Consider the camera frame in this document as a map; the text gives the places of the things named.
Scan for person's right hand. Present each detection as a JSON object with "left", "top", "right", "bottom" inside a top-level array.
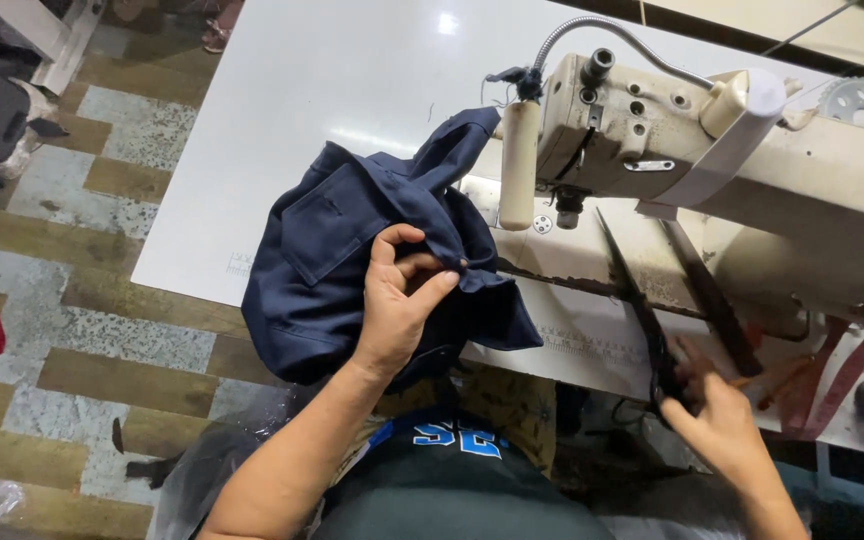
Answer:
[{"left": 657, "top": 333, "right": 774, "bottom": 484}]

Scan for person's left hand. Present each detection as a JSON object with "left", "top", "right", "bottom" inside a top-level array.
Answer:
[{"left": 353, "top": 222, "right": 471, "bottom": 378}]

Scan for large black scissors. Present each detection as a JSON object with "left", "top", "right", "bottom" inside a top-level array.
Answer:
[{"left": 595, "top": 206, "right": 765, "bottom": 423}]

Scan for navy blue garment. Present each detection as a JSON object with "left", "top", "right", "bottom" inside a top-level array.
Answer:
[{"left": 240, "top": 106, "right": 546, "bottom": 393}]

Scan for white fabric strip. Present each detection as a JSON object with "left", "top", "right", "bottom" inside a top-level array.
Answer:
[{"left": 636, "top": 67, "right": 789, "bottom": 221}]

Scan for cream industrial sewing machine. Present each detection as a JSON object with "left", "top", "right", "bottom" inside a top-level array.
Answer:
[{"left": 462, "top": 51, "right": 864, "bottom": 331}]

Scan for cream cylindrical roll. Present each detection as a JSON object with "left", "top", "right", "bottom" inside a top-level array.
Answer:
[{"left": 498, "top": 100, "right": 543, "bottom": 232}]

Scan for person's dark printed shirt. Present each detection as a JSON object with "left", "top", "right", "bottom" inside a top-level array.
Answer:
[{"left": 310, "top": 414, "right": 619, "bottom": 540}]

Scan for blue thread tuft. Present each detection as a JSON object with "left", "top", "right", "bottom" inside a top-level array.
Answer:
[{"left": 480, "top": 66, "right": 547, "bottom": 106}]

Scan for clear plastic bag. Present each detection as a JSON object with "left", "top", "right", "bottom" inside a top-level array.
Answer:
[{"left": 145, "top": 381, "right": 328, "bottom": 540}]

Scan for large black fabric scrap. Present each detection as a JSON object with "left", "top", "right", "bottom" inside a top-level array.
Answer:
[{"left": 125, "top": 452, "right": 186, "bottom": 490}]

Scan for orange fabric strap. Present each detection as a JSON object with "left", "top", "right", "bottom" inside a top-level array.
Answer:
[{"left": 730, "top": 355, "right": 817, "bottom": 412}]

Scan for red fabric strap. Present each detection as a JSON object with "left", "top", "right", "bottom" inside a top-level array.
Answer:
[{"left": 779, "top": 318, "right": 864, "bottom": 442}]

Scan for white furniture frame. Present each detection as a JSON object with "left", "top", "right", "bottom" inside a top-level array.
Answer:
[{"left": 0, "top": 0, "right": 108, "bottom": 96}]

